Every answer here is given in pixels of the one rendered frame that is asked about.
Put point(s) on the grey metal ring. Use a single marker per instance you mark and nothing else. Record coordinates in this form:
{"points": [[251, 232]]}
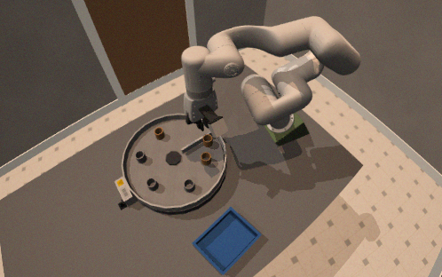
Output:
{"points": [[142, 159], [150, 181], [189, 181]]}

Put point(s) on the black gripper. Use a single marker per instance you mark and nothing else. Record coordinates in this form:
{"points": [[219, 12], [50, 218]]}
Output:
{"points": [[193, 105]]}

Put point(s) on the blue crate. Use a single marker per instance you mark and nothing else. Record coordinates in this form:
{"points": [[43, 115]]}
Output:
{"points": [[226, 239]]}

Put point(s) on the bronze bushing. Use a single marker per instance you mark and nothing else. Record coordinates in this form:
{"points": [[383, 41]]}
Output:
{"points": [[204, 155], [157, 131], [209, 143]]}

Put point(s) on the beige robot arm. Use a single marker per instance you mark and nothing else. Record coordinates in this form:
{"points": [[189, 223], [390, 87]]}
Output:
{"points": [[221, 59]]}

